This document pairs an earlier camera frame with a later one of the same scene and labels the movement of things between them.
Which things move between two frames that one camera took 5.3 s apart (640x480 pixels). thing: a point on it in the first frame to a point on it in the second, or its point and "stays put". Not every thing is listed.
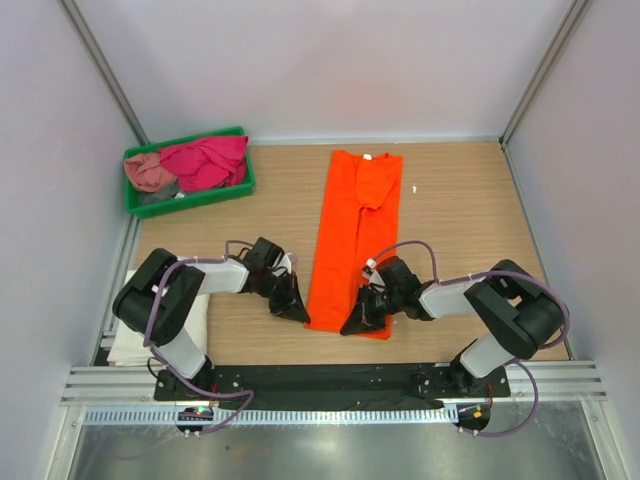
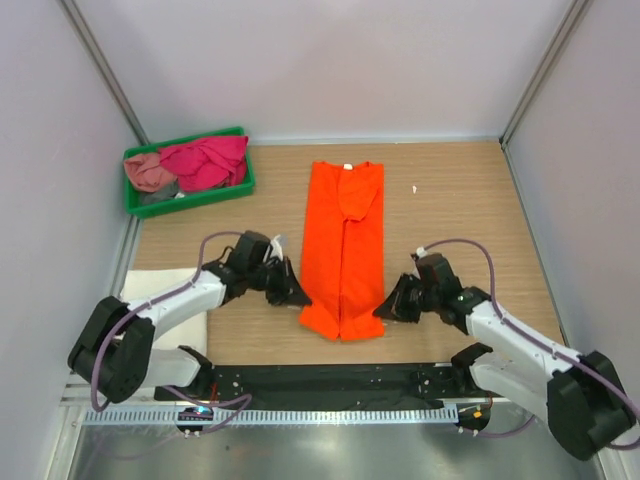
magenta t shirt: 207,163 stays put
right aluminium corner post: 542,71 stays put
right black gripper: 357,322 to 388,308
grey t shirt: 169,191 stays put
